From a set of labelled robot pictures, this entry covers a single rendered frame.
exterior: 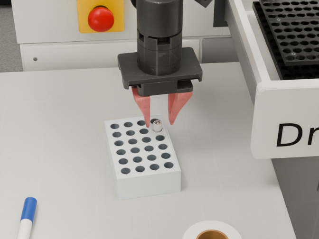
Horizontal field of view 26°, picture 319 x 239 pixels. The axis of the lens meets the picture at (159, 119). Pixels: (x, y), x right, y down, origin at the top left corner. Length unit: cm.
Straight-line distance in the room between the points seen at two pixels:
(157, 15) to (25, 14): 36
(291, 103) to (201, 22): 35
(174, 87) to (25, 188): 24
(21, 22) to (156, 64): 34
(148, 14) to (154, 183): 22
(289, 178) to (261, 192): 47
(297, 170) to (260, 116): 56
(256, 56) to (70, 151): 29
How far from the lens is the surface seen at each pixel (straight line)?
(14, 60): 263
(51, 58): 118
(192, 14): 114
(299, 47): 96
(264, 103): 83
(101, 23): 106
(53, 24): 114
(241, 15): 104
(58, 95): 110
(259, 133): 86
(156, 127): 95
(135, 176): 89
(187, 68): 89
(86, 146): 100
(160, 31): 84
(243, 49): 100
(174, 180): 91
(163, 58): 86
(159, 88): 88
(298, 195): 144
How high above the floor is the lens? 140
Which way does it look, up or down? 38 degrees down
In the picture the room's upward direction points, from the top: straight up
